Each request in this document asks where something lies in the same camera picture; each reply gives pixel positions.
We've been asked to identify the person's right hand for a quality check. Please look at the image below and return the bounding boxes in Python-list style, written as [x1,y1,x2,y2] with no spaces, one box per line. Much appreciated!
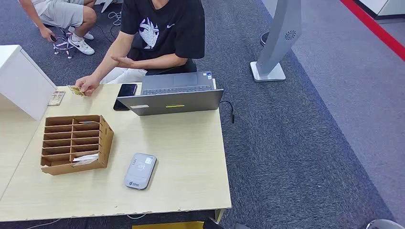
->
[75,74,101,97]

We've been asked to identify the person's left hand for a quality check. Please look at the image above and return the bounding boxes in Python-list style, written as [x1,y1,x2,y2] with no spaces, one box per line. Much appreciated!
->
[110,56,135,69]

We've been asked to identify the yellow tree hotel card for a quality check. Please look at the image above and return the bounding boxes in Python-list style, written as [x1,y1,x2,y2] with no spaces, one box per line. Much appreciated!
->
[68,85,86,97]

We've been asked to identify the brown wooden slotted card organizer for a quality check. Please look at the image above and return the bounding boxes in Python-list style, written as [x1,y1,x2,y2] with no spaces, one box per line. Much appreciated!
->
[40,114,115,176]

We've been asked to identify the person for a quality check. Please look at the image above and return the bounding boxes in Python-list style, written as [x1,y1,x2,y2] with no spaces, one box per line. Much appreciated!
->
[75,0,206,97]
[17,0,97,56]

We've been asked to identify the grey card reader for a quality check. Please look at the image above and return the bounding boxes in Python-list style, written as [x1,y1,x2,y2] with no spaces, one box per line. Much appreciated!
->
[123,153,157,190]

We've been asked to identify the black smartphone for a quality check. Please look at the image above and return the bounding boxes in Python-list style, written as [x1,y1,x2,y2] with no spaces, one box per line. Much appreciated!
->
[113,83,138,112]

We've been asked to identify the chrome stool base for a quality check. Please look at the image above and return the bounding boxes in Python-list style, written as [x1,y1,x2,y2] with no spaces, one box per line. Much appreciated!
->
[53,28,76,60]

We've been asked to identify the white furniture leg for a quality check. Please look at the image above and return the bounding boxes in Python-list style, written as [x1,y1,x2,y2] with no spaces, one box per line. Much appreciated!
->
[100,0,115,13]

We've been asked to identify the grey laptop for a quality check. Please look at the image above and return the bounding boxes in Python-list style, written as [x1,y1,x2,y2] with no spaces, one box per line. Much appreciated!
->
[116,71,224,116]

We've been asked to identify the white cabinet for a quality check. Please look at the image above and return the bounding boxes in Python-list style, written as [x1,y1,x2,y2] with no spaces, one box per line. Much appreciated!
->
[0,44,58,122]

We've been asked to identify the crumpled white paper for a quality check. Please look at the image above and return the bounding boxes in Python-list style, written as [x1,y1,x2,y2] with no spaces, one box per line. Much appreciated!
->
[72,153,99,166]

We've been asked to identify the grey kiosk stand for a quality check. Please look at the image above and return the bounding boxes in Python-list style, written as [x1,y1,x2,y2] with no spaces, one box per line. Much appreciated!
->
[250,0,302,83]

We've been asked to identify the yellow flat object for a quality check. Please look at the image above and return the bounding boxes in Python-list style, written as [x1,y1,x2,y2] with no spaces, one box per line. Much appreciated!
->
[132,221,205,229]

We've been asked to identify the white counter furniture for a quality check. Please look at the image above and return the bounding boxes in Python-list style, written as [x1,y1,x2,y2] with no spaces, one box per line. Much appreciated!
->
[357,0,405,18]

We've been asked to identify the grey round object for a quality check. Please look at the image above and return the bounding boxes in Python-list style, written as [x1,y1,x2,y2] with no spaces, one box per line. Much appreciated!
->
[366,219,404,229]

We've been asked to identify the white floor cables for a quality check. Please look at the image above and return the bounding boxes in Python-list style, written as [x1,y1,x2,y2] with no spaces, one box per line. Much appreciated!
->
[107,11,122,27]

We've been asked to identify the black cable with adapter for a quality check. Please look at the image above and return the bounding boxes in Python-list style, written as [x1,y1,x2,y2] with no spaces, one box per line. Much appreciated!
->
[219,101,235,124]

